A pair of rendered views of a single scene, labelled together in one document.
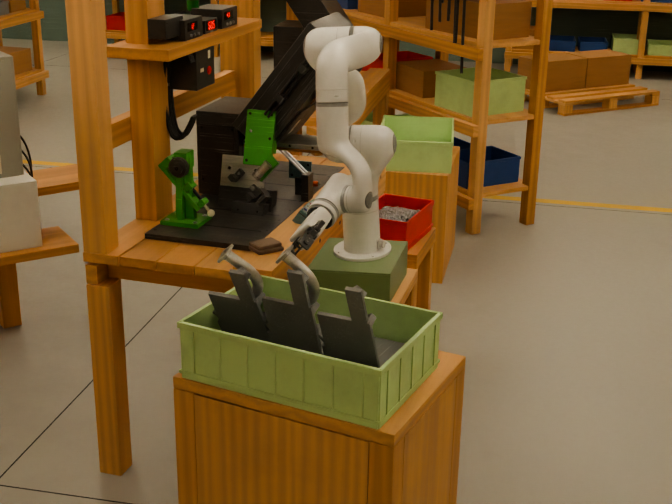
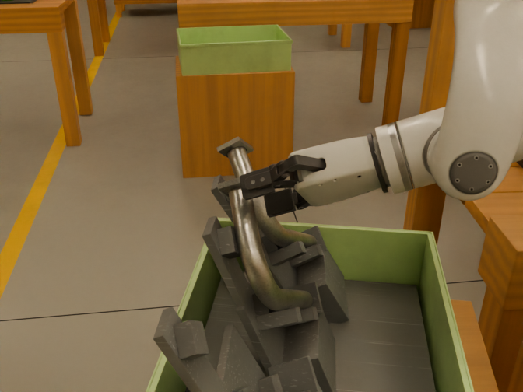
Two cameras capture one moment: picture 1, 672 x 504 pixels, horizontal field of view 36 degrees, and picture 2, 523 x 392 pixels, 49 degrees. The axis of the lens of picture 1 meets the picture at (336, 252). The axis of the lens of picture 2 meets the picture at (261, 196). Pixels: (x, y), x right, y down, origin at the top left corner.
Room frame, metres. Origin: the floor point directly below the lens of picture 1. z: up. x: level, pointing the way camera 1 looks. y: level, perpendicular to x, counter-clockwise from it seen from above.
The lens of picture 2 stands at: (2.34, -0.50, 1.53)
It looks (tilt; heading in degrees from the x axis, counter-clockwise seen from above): 28 degrees down; 71
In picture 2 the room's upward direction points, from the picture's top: straight up
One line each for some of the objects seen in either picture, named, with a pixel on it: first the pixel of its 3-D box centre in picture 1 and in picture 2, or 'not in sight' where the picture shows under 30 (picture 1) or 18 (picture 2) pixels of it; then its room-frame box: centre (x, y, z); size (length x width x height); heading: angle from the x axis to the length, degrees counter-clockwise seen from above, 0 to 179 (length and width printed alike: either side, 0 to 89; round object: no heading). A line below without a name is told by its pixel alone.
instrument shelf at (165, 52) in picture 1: (190, 36); not in sight; (4.01, 0.58, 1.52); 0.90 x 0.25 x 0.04; 163
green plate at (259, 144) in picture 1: (262, 136); not in sight; (3.85, 0.29, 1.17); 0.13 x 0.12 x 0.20; 163
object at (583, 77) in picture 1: (587, 80); not in sight; (10.22, -2.48, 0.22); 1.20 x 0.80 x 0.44; 118
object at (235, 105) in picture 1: (232, 145); not in sight; (4.08, 0.43, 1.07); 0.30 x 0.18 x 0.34; 163
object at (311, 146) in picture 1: (285, 141); not in sight; (3.98, 0.21, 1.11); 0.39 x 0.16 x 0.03; 73
